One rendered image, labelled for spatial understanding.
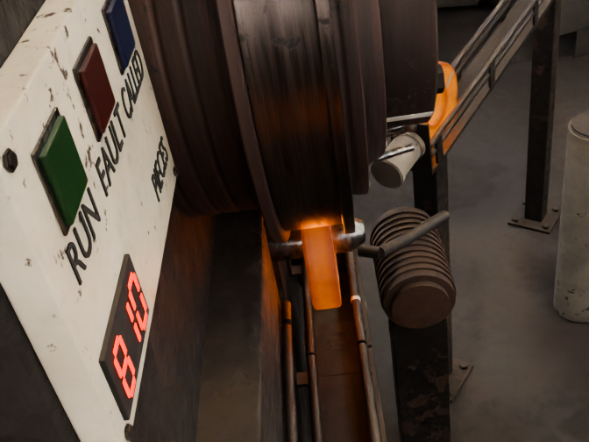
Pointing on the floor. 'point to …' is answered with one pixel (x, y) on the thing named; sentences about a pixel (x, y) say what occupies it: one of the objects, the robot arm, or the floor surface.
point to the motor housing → (416, 324)
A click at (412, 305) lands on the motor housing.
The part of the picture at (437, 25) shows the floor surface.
